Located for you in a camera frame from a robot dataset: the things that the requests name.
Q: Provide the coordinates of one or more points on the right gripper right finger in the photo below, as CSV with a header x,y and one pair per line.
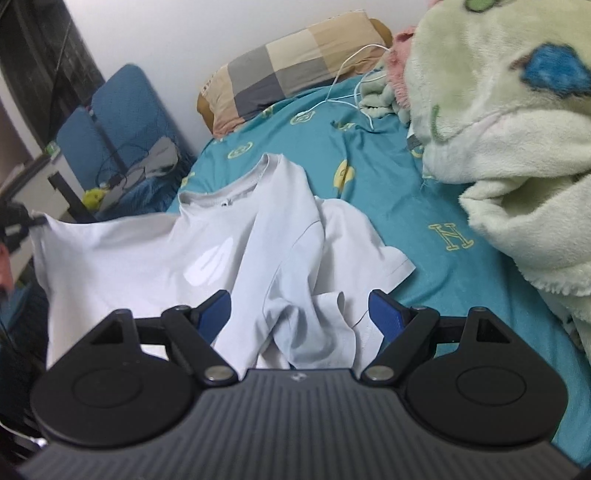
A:
x,y
409,333

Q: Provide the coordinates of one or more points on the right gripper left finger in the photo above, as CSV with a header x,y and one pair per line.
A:
x,y
190,332

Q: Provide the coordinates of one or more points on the white t-shirt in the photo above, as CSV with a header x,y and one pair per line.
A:
x,y
299,270

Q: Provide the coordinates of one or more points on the white dark-edged table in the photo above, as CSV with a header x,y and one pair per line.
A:
x,y
38,195

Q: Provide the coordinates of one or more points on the yellow green plush toy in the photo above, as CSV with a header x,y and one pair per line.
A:
x,y
93,198

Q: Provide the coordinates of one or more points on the blue covered chair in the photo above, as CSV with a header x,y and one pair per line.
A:
x,y
132,117
88,154

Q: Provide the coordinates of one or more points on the grey cloth on chair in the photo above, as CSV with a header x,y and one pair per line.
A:
x,y
160,160

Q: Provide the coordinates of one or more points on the teal patterned bed sheet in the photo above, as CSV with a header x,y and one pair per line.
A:
x,y
367,163

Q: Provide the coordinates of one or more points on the light green folded cloth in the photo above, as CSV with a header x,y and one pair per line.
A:
x,y
377,98

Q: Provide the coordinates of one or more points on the checkered pillow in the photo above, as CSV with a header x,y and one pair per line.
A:
x,y
342,46

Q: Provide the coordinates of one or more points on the green cartoon fleece blanket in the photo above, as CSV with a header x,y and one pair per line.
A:
x,y
500,100

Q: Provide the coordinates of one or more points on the pink fleece blanket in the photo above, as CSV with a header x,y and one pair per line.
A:
x,y
396,64

